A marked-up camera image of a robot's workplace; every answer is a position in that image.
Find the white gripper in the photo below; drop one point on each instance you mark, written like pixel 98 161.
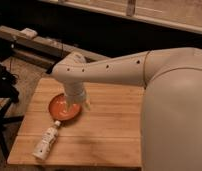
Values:
pixel 75 93

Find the wooden table board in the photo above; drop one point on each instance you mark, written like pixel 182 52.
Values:
pixel 105 134

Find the white box on ledge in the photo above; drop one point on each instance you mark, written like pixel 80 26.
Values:
pixel 29 32

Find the white plastic bottle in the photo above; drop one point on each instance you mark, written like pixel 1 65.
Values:
pixel 43 147

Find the long wooden floor beam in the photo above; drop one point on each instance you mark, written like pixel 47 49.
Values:
pixel 45 45

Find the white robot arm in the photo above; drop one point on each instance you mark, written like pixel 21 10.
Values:
pixel 171 113

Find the black chair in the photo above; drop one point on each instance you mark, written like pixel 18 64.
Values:
pixel 7 90

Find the orange ceramic bowl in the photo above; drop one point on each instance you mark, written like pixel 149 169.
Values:
pixel 59 111

